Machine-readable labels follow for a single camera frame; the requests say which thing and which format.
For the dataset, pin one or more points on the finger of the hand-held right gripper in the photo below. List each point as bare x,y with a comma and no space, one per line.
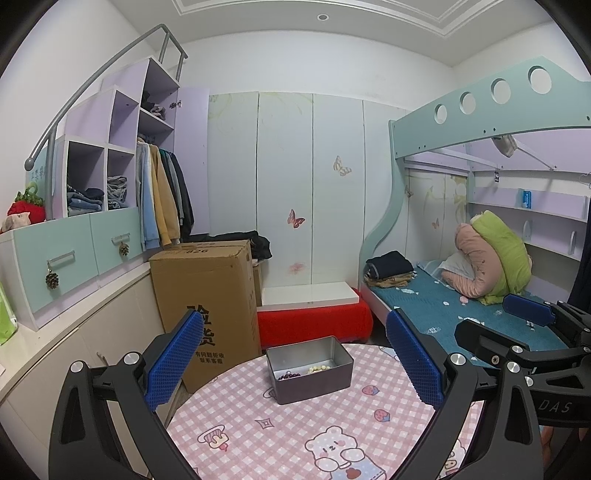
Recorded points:
531,309
480,344

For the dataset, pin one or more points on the small blue box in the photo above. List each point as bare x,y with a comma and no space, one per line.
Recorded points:
525,198

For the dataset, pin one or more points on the pine cone ornament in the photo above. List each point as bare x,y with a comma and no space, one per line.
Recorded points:
52,280
124,249

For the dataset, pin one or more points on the pink checkered tablecloth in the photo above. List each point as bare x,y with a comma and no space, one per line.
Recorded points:
286,438

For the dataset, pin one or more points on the yellow hanging jacket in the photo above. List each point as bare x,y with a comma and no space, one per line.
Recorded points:
166,203

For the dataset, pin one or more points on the white wardrobe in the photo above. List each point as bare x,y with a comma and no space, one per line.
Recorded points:
323,184

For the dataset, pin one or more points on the folded tan clothes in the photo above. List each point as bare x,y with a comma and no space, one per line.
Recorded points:
392,281

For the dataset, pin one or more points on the green bag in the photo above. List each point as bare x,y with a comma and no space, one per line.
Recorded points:
7,318

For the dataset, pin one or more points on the folded dark clothes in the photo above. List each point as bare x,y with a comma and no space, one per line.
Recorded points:
390,265

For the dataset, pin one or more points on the pale pink butterfly sticker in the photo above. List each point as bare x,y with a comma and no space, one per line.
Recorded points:
296,267

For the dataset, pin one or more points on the red strawberry plush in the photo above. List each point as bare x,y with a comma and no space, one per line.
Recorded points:
27,207

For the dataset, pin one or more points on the blue patterned bedsheet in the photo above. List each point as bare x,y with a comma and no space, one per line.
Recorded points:
415,309

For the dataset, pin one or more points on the red ottoman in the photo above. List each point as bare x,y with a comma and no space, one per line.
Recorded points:
314,325

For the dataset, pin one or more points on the green blanket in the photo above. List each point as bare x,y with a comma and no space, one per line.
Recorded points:
503,254

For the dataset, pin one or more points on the grey metal handrail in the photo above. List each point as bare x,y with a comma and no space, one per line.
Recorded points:
92,78

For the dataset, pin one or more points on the light blue hanging shirt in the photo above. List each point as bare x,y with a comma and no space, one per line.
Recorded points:
147,203

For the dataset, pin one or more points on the dark hanging jackets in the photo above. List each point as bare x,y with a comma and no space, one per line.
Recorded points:
184,198

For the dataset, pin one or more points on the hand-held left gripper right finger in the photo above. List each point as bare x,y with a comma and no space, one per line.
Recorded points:
415,364

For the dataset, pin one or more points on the small cardboard box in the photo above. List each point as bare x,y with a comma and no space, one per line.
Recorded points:
257,286

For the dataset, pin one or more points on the grey metal box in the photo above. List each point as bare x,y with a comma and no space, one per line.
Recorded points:
318,385

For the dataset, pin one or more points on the folded blue jeans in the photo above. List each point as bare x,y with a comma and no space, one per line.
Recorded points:
85,201

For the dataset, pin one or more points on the large cardboard box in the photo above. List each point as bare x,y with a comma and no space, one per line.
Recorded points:
207,295

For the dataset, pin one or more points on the white lower cabinet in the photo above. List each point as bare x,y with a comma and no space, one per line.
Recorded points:
92,332

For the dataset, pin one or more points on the grey bed lamp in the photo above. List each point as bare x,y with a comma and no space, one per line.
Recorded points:
504,145

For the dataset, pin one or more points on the teal bunk bed frame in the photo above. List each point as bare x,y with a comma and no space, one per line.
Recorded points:
461,115

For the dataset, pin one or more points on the purple shelf unit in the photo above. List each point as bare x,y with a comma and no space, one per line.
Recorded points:
120,120

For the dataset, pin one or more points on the yellow butterfly sticker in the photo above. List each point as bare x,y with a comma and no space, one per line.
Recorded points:
342,166

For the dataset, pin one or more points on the black clothes pile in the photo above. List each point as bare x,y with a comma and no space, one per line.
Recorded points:
262,247

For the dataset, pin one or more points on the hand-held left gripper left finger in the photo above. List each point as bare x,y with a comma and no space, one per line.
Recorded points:
175,360

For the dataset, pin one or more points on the white board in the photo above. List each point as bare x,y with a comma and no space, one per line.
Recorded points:
309,294

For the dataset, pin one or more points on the white pillow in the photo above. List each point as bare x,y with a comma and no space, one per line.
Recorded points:
455,272

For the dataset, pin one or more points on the folded grey jeans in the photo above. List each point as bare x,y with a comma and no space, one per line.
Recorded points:
117,191

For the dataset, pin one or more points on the clothes on shelf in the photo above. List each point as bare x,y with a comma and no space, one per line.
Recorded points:
154,108

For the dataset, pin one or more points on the teal drawer cabinet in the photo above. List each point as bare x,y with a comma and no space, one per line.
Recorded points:
69,258

